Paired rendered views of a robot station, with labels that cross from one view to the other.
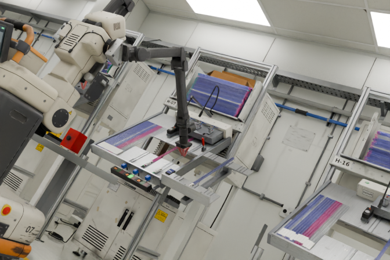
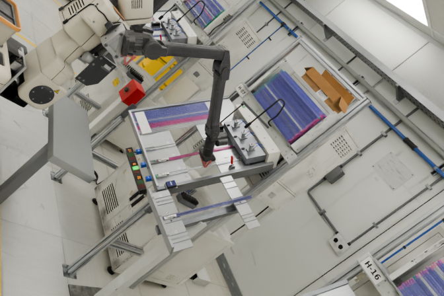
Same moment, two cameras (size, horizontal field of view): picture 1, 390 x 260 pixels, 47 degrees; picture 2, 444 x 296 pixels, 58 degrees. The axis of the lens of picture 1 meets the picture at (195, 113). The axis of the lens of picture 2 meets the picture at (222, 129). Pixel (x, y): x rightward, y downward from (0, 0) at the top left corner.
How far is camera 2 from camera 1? 1.24 m
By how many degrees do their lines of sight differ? 23
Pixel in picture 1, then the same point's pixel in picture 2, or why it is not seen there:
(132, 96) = not seen: hidden behind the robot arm
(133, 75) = (234, 38)
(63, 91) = (47, 67)
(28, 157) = (104, 87)
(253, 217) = (304, 228)
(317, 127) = (419, 170)
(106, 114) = (193, 69)
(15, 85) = not seen: outside the picture
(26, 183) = (93, 111)
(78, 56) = (74, 30)
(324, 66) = not seen: outside the picture
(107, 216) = (127, 184)
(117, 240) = (122, 213)
